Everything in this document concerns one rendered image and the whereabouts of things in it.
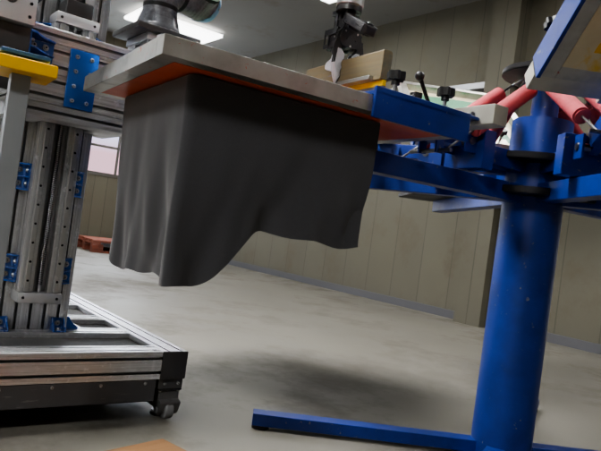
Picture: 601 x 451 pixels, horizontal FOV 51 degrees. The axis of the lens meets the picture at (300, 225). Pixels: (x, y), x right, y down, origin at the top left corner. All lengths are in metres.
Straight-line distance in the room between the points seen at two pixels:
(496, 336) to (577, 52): 1.01
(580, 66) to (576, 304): 4.36
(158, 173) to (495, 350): 1.32
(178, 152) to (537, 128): 1.32
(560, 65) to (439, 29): 5.81
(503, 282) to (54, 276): 1.47
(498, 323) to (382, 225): 5.20
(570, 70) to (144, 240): 1.05
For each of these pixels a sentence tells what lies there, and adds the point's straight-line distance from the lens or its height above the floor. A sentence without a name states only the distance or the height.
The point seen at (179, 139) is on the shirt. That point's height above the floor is 0.82.
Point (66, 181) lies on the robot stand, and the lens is 2.18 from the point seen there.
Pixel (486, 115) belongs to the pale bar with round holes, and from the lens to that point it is 1.63.
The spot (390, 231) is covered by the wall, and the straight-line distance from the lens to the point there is 7.23.
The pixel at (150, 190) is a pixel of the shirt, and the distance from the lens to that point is 1.41.
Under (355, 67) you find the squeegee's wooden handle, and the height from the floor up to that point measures 1.11.
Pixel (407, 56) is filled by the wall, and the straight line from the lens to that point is 7.61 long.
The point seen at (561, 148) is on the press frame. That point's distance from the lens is 1.97.
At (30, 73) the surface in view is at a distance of 1.50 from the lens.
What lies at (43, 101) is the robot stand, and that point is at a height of 0.95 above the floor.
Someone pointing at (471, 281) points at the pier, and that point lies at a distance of 6.24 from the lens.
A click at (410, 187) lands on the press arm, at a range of 2.36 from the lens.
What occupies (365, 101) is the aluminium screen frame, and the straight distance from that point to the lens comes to 1.41.
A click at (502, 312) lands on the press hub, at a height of 0.49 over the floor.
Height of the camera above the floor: 0.67
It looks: level
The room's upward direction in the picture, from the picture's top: 8 degrees clockwise
